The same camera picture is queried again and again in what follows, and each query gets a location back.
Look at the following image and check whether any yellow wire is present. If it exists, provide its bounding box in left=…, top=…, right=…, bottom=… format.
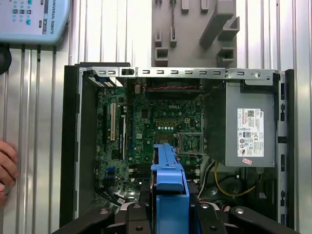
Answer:
left=214, top=160, right=257, bottom=197

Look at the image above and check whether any metal socket cover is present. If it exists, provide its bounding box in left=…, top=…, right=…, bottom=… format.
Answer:
left=175, top=131, right=206, bottom=156

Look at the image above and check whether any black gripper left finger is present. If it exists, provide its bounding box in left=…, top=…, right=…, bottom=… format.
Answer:
left=51, top=202, right=153, bottom=234

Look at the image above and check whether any black cable bundle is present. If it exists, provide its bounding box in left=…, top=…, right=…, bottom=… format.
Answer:
left=95, top=185, right=140, bottom=208

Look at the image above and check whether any black expansion slot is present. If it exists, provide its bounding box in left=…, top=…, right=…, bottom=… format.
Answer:
left=103, top=104, right=110, bottom=152
left=118, top=114, right=127, bottom=161

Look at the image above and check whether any pale blue teach pendant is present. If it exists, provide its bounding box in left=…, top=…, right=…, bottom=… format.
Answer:
left=0, top=0, right=72, bottom=46

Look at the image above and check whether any hard disk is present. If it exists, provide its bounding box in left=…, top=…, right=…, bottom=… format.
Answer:
left=146, top=142, right=203, bottom=234

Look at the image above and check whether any white expansion slot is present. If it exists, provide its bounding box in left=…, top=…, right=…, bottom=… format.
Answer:
left=110, top=103, right=116, bottom=142

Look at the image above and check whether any black round object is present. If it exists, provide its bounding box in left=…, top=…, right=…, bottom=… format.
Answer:
left=0, top=45, right=12, bottom=76

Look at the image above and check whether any green motherboard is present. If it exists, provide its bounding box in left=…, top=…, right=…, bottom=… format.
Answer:
left=96, top=87, right=205, bottom=197

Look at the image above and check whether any black RAM slot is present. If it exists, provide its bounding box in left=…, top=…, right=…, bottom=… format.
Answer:
left=128, top=165, right=201, bottom=177

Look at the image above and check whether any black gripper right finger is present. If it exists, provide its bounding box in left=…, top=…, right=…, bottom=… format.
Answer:
left=195, top=202, right=296, bottom=234

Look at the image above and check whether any grey parts rack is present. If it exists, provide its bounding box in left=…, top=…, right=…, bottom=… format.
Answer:
left=151, top=0, right=241, bottom=68

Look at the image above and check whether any black open PC case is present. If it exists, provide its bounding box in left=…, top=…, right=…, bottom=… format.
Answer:
left=59, top=62, right=296, bottom=234

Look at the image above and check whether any grey power supply unit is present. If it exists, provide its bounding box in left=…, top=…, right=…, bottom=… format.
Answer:
left=224, top=81, right=279, bottom=168

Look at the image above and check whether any RAM stick on rack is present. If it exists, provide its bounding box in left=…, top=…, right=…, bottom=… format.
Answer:
left=171, top=0, right=177, bottom=41

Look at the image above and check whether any person's hand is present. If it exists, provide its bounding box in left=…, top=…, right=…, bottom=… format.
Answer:
left=0, top=140, right=20, bottom=207

